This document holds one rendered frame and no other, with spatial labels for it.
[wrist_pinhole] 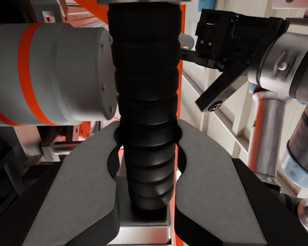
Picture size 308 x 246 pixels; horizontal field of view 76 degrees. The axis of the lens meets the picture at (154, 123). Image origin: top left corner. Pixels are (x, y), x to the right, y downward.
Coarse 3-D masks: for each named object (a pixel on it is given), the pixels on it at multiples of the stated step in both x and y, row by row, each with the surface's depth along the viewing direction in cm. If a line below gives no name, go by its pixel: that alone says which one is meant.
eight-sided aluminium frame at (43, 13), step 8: (32, 0) 43; (40, 0) 43; (48, 0) 43; (56, 0) 43; (64, 0) 45; (40, 8) 44; (48, 8) 44; (56, 8) 44; (64, 8) 45; (40, 16) 45; (48, 16) 46; (56, 16) 45; (64, 16) 46; (56, 128) 50; (64, 128) 54; (72, 128) 50; (72, 136) 50
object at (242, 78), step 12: (240, 60) 29; (228, 72) 31; (240, 72) 29; (216, 84) 32; (228, 84) 31; (240, 84) 32; (204, 96) 34; (216, 96) 32; (228, 96) 35; (204, 108) 35; (216, 108) 35
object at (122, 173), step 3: (123, 153) 29; (123, 156) 28; (123, 159) 28; (123, 162) 27; (120, 165) 27; (123, 165) 27; (120, 168) 26; (123, 168) 26; (120, 171) 26; (123, 171) 26; (120, 174) 25; (123, 174) 25; (126, 174) 25
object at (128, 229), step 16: (128, 192) 17; (128, 208) 15; (160, 208) 15; (128, 224) 14; (144, 224) 14; (160, 224) 14; (112, 240) 15; (128, 240) 15; (144, 240) 15; (160, 240) 15
